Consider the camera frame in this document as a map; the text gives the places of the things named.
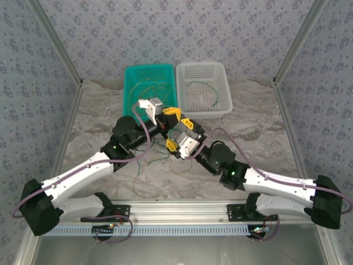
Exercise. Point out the small left controller board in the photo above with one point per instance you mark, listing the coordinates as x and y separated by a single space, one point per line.
103 228

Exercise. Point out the white plastic basket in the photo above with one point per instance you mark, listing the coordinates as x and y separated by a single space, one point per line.
204 114

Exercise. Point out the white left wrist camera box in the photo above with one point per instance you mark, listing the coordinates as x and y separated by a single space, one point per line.
151 106

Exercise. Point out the small right controller board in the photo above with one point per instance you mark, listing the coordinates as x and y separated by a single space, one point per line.
259 229

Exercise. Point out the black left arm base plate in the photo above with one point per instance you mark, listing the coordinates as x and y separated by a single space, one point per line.
124 212

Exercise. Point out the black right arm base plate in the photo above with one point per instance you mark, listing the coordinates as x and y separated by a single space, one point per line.
234 212

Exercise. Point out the aluminium frame post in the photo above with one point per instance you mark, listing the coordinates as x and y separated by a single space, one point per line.
298 41
57 41

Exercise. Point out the small controller board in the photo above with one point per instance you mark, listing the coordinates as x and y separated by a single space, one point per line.
259 229
103 228

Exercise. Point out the aluminium mounting rail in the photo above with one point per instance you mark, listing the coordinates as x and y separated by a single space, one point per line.
179 211

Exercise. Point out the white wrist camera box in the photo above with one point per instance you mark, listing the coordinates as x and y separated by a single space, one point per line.
151 106
189 145

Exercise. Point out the teal plastic basket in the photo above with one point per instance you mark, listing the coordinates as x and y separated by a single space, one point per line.
128 110

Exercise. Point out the grey metal panel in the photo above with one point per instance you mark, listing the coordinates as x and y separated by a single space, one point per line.
179 251

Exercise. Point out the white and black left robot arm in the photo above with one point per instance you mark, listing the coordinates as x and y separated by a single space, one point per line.
77 174

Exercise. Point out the aluminium table side rail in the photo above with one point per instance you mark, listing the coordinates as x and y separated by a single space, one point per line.
71 121
282 102

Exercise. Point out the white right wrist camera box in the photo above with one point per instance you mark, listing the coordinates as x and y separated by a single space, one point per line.
189 145

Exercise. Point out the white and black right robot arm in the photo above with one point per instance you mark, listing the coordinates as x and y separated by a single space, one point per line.
275 182

